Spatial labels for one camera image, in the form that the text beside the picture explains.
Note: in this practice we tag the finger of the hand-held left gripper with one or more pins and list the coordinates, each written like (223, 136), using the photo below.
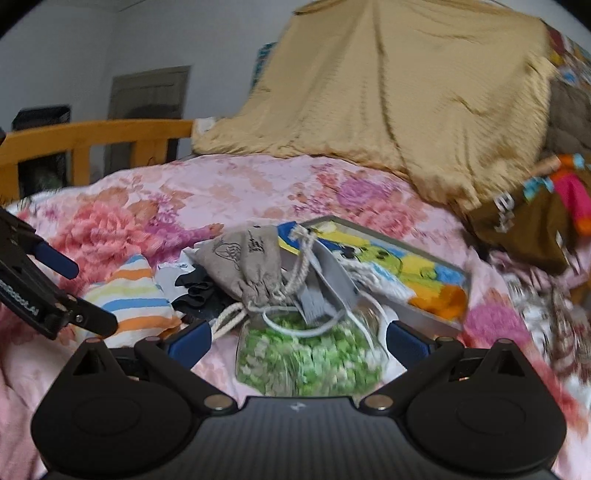
(94, 319)
(57, 261)

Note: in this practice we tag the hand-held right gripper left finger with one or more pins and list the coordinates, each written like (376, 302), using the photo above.
(189, 345)

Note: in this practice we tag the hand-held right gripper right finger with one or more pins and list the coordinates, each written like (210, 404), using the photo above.
(406, 345)

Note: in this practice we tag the colourful cartoon tray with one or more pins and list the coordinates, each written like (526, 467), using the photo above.
(429, 318)

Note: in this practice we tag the striped pastel cloth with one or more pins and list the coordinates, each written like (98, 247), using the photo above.
(134, 300)

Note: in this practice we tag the black hair claw clip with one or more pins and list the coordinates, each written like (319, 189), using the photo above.
(194, 288)

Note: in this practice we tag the clear bag of green pieces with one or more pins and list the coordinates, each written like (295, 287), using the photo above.
(309, 355)

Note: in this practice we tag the grey fabric cloth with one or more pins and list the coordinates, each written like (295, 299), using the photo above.
(328, 281)

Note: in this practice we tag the brown white printed blanket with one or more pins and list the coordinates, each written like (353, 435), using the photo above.
(545, 314)

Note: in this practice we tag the black plastic crate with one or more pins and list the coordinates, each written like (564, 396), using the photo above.
(41, 117)

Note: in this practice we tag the pink floral bed sheet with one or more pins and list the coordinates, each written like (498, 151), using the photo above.
(231, 184)

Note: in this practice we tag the brown cloth with white letters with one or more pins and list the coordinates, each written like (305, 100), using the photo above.
(531, 230)

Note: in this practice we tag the grey door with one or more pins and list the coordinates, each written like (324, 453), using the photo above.
(147, 92)

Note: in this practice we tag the small white cloth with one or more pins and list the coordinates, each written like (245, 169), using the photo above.
(204, 125)

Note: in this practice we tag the colourful plush toy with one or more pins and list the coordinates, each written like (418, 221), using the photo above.
(568, 189)

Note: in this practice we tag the yellow quilted blanket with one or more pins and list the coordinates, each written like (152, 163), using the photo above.
(369, 92)

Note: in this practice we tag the dark brown fuzzy cloth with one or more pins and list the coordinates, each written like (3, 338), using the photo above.
(570, 120)

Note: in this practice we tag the teal patterned cloth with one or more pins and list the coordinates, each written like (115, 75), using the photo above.
(263, 64)

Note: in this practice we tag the multicoloured patterned cloth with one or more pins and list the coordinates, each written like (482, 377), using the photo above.
(570, 55)

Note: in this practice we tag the wooden bed frame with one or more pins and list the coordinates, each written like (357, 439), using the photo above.
(92, 134)

